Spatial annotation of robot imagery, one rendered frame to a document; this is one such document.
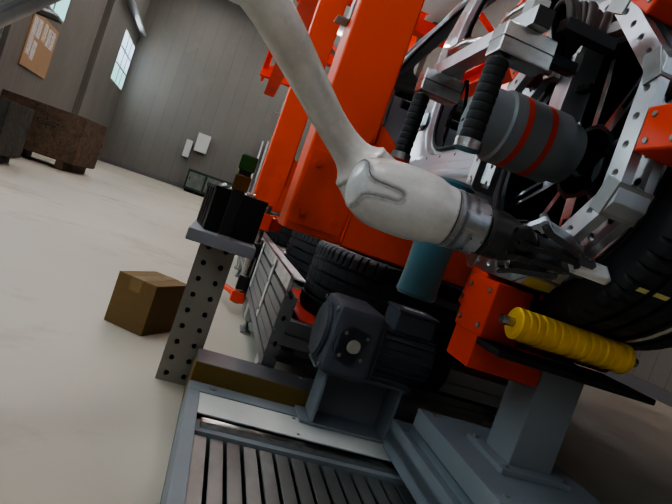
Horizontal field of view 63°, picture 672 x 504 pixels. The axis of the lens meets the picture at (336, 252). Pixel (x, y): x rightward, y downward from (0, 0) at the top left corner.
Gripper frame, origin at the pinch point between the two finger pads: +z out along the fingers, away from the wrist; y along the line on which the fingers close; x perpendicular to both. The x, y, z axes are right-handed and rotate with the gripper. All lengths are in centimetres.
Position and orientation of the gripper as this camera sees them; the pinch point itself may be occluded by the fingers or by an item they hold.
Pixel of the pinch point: (588, 269)
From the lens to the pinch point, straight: 96.7
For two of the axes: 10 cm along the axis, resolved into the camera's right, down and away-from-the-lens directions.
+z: 9.2, 3.1, 2.2
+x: 1.0, -7.5, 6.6
